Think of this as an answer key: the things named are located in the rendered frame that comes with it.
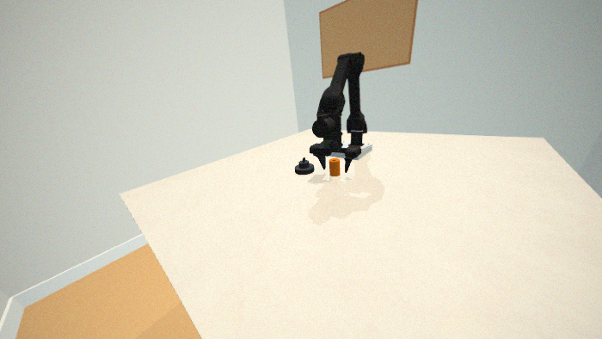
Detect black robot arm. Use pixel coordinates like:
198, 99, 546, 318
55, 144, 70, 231
312, 52, 367, 157

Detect orange knob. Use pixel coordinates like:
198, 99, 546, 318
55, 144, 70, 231
329, 158, 341, 176

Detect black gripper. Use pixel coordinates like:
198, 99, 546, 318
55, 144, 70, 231
310, 131, 361, 173

